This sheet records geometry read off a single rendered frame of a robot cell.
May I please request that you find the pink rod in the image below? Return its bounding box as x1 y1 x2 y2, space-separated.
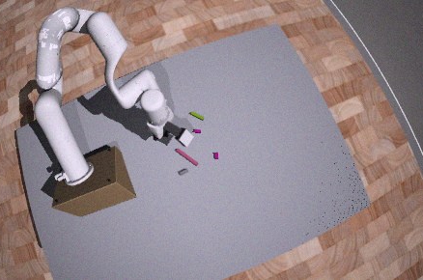
177 150 198 166

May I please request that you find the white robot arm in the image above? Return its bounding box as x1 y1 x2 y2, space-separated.
34 7 194 185

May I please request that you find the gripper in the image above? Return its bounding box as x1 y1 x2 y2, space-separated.
147 106 174 141

